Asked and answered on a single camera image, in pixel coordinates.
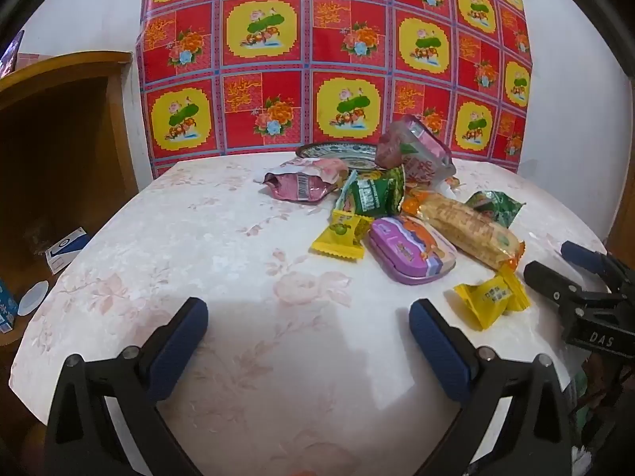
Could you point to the purple packet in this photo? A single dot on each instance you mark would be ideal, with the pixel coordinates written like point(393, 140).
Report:
point(11, 54)

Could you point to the white round lid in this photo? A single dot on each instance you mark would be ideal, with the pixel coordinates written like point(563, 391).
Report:
point(33, 297)

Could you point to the blue and white flat box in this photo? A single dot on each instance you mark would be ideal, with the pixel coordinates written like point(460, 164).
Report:
point(64, 250)

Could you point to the green snack packet white label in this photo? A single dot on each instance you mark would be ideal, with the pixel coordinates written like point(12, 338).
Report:
point(372, 196)

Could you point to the green pea snack packet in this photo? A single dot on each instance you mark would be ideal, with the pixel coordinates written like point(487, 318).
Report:
point(501, 208)

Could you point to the patterned round plate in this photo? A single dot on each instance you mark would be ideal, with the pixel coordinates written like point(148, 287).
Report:
point(342, 151)

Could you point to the pink snack packet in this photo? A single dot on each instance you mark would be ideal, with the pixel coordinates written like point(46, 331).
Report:
point(297, 186)

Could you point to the long cracker packet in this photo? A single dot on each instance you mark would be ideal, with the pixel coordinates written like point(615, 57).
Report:
point(461, 225)

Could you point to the yellow candy packet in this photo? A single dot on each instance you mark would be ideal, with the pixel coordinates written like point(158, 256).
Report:
point(488, 297)
point(342, 233)

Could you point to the blue carton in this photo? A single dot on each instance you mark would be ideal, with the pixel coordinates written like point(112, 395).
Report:
point(7, 310)

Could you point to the wooden cabinet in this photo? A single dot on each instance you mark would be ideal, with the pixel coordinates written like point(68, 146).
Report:
point(59, 158)

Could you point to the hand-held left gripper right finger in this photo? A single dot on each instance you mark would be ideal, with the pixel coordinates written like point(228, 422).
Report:
point(439, 352)

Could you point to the purple candy tin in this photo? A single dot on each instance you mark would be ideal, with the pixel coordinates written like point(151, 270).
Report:
point(407, 253)

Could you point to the wooden door frame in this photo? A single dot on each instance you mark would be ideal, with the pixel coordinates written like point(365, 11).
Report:
point(622, 218)

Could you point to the pink spouted drink pouch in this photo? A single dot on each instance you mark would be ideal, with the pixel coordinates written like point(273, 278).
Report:
point(416, 153)

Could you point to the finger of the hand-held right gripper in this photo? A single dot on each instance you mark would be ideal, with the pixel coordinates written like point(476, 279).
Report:
point(550, 282)
point(583, 257)

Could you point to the red floral printed cloth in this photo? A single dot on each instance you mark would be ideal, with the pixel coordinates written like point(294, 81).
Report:
point(268, 84)

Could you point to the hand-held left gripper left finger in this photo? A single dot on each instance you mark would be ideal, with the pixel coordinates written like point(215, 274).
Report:
point(181, 342)

